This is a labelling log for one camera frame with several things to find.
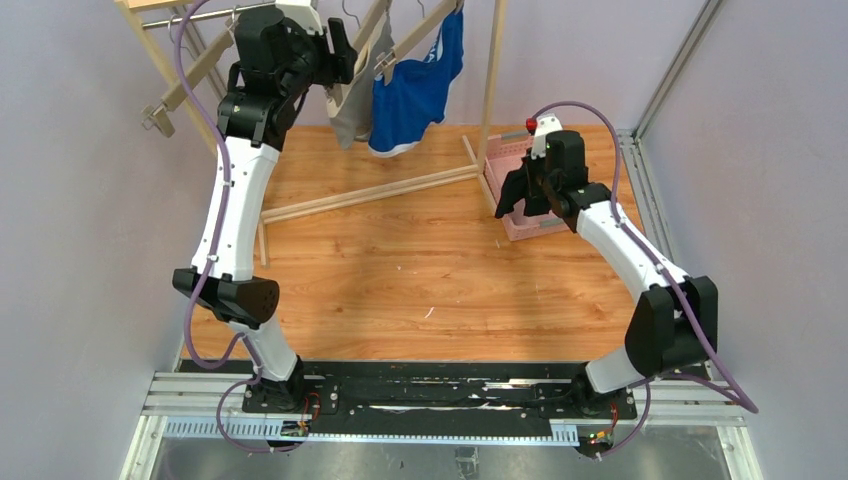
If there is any grey beige underwear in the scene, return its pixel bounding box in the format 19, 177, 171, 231
326, 12, 394, 150

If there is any beige clip hanger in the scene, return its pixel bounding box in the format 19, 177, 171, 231
375, 0, 464, 85
324, 0, 393, 111
141, 17, 234, 138

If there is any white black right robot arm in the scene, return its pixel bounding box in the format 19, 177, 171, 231
496, 129, 718, 415

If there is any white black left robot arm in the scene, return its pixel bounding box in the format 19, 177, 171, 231
172, 1, 357, 412

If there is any blue underwear white trim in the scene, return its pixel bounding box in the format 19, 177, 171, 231
368, 10, 464, 158

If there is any pink perforated plastic basket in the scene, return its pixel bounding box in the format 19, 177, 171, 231
504, 150, 611, 232

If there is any wooden clothes rack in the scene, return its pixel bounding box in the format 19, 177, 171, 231
112, 0, 511, 270

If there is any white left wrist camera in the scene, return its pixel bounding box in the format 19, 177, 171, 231
274, 0, 323, 35

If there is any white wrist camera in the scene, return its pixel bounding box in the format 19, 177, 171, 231
274, 0, 323, 35
525, 113, 563, 159

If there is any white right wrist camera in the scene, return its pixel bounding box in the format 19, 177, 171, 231
525, 113, 563, 159

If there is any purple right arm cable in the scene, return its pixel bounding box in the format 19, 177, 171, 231
526, 100, 760, 462

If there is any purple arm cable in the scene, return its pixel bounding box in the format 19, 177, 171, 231
172, 0, 313, 455
526, 100, 760, 462

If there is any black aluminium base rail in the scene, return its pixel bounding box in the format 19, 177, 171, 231
119, 357, 763, 480

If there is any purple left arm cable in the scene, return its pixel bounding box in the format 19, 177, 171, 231
172, 0, 313, 455

